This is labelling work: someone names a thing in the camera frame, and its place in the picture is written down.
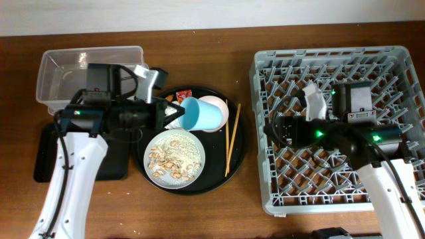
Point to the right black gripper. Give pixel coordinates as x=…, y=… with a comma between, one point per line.
x=299, y=125

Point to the clear plastic bin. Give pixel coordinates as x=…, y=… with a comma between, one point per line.
x=63, y=72

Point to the blue plastic cup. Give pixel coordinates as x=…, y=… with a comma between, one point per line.
x=199, y=115

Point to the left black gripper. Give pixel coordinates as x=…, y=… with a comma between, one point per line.
x=161, y=122

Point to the grey dishwasher rack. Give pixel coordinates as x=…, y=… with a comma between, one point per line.
x=313, y=180

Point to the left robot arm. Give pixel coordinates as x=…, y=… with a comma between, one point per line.
x=114, y=97

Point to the grey plate with food scraps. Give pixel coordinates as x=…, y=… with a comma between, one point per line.
x=174, y=159

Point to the black rectangular tray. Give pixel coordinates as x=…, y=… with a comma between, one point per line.
x=114, y=167

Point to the wooden chopstick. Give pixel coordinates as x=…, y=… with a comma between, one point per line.
x=230, y=147
x=227, y=146

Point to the black round tray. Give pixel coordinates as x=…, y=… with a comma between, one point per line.
x=213, y=175

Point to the crumpled white napkin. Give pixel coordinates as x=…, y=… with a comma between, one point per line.
x=175, y=123

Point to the red snack wrapper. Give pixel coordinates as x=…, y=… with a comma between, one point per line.
x=183, y=94

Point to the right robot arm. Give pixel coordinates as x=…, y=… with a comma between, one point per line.
x=378, y=153

